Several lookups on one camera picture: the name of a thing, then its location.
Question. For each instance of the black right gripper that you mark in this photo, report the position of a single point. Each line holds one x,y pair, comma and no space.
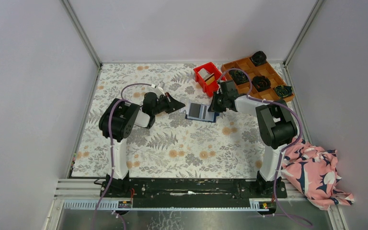
213,108

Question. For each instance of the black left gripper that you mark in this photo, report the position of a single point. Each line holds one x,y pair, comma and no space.
167,103

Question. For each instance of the red plastic bin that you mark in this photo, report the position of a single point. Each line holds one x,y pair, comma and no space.
213,87

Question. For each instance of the navy blue card holder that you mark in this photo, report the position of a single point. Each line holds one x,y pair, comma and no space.
200,112

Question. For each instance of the wooden compartment tray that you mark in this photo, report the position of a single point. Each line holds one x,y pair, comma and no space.
246,66

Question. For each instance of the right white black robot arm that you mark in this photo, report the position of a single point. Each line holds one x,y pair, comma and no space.
275,122

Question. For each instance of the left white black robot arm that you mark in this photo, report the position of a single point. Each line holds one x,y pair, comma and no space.
118,121

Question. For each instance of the gold card in bin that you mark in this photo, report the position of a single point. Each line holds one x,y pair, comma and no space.
209,79

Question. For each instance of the stack of silver cards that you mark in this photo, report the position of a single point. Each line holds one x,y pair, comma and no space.
203,73

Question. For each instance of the rolled green tie bottom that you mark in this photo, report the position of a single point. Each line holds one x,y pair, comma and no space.
238,77

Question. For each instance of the rolled dark tie centre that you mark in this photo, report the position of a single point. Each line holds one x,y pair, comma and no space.
261,83

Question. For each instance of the rolled dark tie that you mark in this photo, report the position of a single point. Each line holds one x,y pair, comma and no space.
259,58
261,83

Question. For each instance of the rolled dark tie top left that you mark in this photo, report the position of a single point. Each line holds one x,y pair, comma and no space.
259,58

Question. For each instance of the pink floral cloth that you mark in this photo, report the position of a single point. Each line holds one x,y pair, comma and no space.
312,171

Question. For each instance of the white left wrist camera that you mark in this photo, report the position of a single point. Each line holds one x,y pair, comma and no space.
159,88

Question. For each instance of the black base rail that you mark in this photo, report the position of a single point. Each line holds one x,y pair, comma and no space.
192,193

